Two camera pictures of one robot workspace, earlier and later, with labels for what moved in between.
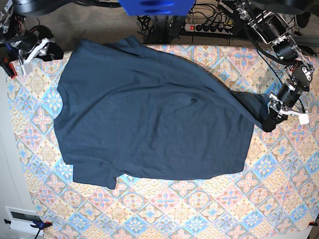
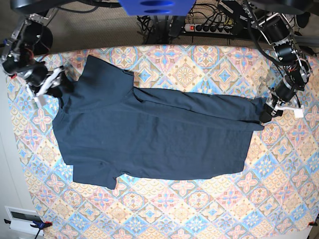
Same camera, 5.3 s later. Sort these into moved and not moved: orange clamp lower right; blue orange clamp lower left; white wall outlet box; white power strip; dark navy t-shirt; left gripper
Moved: dark navy t-shirt; left gripper
Not moved: blue orange clamp lower left; white power strip; orange clamp lower right; white wall outlet box
